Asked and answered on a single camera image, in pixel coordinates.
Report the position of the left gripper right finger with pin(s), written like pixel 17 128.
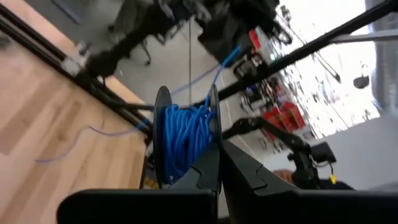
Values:
pixel 248 183

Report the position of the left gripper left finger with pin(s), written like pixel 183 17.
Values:
pixel 199 177

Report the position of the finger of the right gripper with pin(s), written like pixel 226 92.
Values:
pixel 214 40
pixel 244 45

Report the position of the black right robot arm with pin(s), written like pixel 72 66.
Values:
pixel 102 62

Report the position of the black background robot arm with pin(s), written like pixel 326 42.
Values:
pixel 280 133

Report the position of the red storage rack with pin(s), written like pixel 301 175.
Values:
pixel 286 116

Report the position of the black ceiling spotlight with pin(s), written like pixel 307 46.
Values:
pixel 360 81

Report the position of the black aluminium rig frame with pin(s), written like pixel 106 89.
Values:
pixel 31 34

